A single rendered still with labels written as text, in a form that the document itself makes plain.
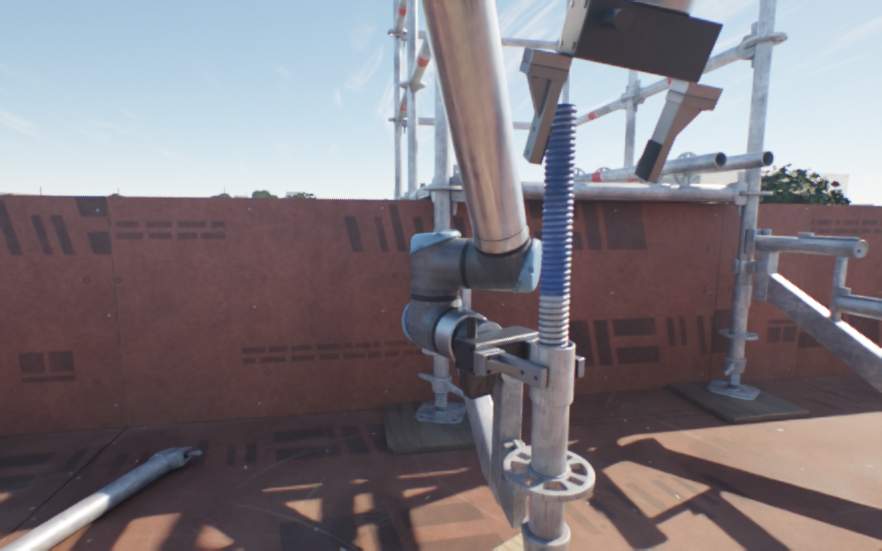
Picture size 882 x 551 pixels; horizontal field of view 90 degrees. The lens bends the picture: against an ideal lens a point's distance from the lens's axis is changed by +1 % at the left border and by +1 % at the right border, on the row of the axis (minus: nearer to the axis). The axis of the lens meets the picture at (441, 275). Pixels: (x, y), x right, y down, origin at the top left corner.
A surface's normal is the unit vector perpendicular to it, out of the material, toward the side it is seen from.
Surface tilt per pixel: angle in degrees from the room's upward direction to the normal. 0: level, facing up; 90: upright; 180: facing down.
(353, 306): 90
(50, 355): 90
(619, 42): 114
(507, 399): 91
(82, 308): 90
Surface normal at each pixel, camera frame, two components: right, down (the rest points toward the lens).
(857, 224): 0.18, 0.13
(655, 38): 0.11, 0.51
